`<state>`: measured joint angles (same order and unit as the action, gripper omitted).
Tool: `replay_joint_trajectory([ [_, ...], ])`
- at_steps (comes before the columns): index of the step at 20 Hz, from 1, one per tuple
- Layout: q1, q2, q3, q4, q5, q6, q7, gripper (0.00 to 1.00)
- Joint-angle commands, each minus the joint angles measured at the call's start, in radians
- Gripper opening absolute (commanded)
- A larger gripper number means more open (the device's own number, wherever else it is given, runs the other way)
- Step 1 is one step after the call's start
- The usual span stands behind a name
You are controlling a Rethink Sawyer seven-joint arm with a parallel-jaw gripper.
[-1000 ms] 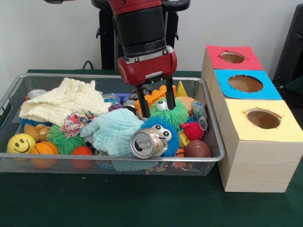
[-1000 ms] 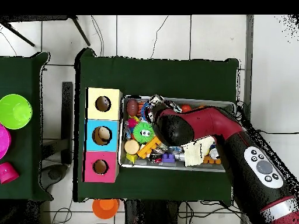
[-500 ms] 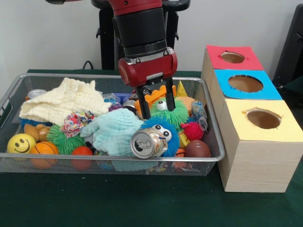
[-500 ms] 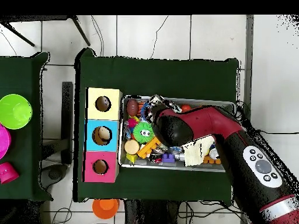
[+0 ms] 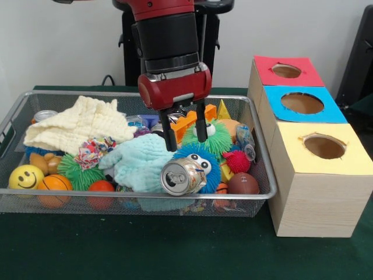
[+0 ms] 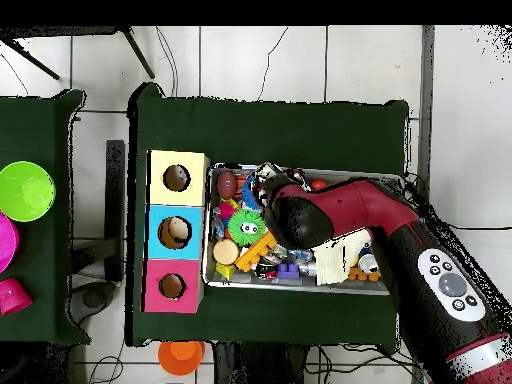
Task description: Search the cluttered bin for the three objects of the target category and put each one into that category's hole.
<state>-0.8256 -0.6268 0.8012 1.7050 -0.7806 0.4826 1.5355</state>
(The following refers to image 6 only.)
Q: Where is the wooden box with three holes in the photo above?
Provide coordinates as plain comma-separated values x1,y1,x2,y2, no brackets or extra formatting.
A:
140,149,212,314

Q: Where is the clear mesh bin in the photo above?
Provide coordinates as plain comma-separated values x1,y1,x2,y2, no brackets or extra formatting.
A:
201,162,404,296

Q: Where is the crushed silver drink can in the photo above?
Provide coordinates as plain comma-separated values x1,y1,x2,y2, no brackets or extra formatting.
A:
254,161,286,182

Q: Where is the dark green table cloth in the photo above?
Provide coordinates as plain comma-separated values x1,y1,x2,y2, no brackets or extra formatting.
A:
0,88,91,347
125,81,411,353

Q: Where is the blue spiky toy with eyes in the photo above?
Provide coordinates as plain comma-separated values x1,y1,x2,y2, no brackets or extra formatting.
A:
240,174,267,211

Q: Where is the green spiky toy with eyes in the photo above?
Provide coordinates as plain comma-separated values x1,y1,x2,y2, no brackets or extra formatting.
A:
227,208,267,247

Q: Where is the brown toy football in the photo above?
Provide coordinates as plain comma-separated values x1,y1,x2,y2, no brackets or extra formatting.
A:
216,170,240,201

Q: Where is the orange toothed toy block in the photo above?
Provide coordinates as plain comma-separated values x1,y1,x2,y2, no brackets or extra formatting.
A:
234,230,278,273

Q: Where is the cream cloth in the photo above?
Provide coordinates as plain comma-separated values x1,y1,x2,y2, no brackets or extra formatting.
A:
311,229,373,287

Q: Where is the black flat stand bar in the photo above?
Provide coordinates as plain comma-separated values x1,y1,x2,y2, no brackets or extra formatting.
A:
104,139,126,283

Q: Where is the black tripod stand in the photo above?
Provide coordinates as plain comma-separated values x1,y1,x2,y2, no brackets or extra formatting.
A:
0,25,156,81

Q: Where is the orange plastic cup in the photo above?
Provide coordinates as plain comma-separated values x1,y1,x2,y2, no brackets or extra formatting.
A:
157,340,206,376

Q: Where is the grey round stand base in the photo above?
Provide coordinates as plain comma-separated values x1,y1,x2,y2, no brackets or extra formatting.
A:
69,281,118,325

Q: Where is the lime green plastic bowl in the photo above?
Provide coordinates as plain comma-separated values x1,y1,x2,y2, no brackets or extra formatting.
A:
0,160,57,222

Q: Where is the magenta plastic bowl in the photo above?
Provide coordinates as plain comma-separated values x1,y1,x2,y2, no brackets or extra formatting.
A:
0,213,20,274

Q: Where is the pink-red plastic cup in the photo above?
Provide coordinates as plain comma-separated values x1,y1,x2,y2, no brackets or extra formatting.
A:
0,277,34,316

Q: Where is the black power cable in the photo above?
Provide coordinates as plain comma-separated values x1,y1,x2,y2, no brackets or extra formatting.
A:
401,171,512,233

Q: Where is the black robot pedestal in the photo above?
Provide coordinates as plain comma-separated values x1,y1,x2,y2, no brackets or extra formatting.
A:
211,341,311,384

